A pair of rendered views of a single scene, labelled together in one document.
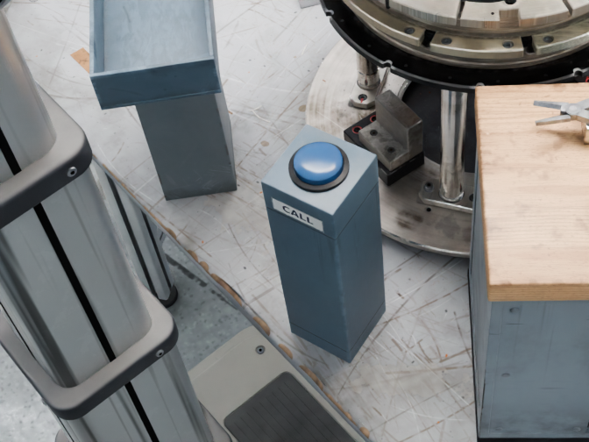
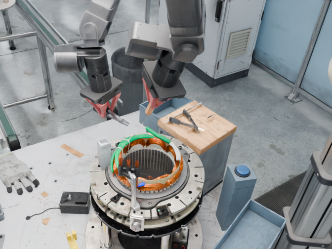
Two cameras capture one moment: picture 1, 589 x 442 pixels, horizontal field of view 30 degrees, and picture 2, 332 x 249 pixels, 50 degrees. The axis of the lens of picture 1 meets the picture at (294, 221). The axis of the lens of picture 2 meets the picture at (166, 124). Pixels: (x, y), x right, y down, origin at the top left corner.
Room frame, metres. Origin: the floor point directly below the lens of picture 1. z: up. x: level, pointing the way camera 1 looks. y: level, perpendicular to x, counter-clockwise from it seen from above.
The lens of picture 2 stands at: (1.34, 0.18, 1.81)
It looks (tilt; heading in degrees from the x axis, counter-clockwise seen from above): 39 degrees down; 213
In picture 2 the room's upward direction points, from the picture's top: 5 degrees clockwise
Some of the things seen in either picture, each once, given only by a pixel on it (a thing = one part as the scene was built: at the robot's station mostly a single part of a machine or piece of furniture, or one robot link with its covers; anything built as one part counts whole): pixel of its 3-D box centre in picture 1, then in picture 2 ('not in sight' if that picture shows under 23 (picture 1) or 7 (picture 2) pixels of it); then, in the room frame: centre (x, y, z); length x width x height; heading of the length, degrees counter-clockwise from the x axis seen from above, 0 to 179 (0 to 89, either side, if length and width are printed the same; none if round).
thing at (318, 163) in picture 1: (318, 162); (242, 170); (0.55, -0.03, 1.04); 0.04 x 0.04 x 0.01
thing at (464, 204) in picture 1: (450, 195); not in sight; (0.67, -0.17, 0.81); 0.07 x 0.03 x 0.01; 63
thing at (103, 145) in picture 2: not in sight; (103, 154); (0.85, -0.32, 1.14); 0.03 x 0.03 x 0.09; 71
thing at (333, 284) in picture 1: (329, 252); (234, 198); (0.55, -0.03, 0.91); 0.07 x 0.07 x 0.25; 49
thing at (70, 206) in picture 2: not in sight; (75, 201); (0.84, -0.48, 0.81); 0.10 x 0.06 x 0.06; 126
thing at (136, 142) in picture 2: not in sight; (136, 145); (0.75, -0.29, 1.12); 0.06 x 0.02 x 0.04; 161
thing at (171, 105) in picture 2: not in sight; (164, 132); (0.45, -0.40, 0.92); 0.17 x 0.11 x 0.28; 170
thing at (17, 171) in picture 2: not in sight; (16, 171); (0.87, -0.78, 0.79); 0.24 x 0.12 x 0.02; 69
